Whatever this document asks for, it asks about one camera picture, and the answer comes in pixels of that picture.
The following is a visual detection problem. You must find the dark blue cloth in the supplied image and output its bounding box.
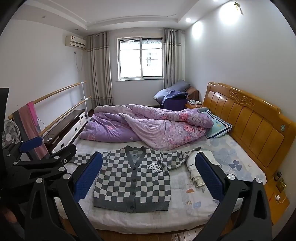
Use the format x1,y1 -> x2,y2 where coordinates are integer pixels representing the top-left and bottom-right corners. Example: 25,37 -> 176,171
162,91 -> 188,106

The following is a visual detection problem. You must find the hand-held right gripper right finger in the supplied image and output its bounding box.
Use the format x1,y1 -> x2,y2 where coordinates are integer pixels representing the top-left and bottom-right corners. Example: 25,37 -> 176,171
195,152 -> 273,241

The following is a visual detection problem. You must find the white folded garment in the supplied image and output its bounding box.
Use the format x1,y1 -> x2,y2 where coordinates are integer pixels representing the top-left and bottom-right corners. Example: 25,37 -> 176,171
186,150 -> 221,189

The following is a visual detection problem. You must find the white patterned bed sheet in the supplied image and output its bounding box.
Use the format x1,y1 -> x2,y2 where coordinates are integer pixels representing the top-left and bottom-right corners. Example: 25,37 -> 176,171
59,133 -> 266,224

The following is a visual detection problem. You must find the gold hanging ornament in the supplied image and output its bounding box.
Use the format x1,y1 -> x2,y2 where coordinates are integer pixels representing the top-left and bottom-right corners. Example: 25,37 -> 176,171
233,1 -> 244,15

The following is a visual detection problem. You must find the wall air conditioner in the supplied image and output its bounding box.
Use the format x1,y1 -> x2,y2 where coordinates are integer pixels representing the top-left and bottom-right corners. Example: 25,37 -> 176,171
65,35 -> 87,49

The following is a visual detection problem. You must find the grey striped curtain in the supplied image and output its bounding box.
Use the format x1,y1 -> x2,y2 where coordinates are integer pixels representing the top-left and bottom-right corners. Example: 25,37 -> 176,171
87,31 -> 114,109
163,28 -> 186,90

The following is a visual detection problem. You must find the dark top white cabinet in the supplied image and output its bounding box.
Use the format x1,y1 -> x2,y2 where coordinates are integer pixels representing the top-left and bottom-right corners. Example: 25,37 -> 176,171
43,109 -> 88,152

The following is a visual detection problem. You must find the blue bedding pile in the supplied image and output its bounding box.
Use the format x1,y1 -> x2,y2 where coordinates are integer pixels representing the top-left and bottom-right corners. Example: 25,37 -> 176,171
154,80 -> 192,101

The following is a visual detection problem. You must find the blue striped pillow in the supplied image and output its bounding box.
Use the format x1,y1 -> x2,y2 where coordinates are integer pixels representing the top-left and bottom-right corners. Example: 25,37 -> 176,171
201,109 -> 233,140

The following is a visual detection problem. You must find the window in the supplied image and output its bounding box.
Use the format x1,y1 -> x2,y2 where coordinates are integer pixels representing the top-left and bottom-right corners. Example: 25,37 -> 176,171
117,37 -> 163,81

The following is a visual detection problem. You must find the wooden ballet barre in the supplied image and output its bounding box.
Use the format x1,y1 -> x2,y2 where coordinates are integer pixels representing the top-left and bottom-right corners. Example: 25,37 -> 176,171
9,81 -> 92,137

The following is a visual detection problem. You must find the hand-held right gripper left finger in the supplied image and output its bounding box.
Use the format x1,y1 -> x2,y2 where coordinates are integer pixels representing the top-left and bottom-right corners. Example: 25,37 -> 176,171
24,152 -> 103,241

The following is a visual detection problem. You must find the air conditioner power cord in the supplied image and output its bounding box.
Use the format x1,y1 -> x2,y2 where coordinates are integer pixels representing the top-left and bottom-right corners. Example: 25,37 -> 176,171
74,51 -> 84,71

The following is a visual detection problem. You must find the white standing fan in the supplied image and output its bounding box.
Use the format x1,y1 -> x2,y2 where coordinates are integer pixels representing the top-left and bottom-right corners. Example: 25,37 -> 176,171
1,120 -> 21,149

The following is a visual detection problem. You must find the orange wooden nightstand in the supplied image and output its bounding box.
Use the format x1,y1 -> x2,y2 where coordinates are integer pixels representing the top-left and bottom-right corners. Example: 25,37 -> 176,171
264,178 -> 290,225

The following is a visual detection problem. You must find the grey pink striped towel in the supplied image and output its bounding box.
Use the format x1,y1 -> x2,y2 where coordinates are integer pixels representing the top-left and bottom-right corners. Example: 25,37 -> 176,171
11,108 -> 49,160

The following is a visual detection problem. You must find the wooden headboard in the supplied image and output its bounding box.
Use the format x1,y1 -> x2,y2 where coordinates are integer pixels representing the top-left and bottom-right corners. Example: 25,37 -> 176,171
205,82 -> 290,179

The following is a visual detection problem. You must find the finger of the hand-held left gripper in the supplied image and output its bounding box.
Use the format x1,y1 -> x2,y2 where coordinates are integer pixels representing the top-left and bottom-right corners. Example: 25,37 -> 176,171
8,144 -> 77,184
3,137 -> 44,161

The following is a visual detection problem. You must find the purple floral quilt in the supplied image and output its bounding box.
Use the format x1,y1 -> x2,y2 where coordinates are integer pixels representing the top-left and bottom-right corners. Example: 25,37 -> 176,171
79,103 -> 214,151

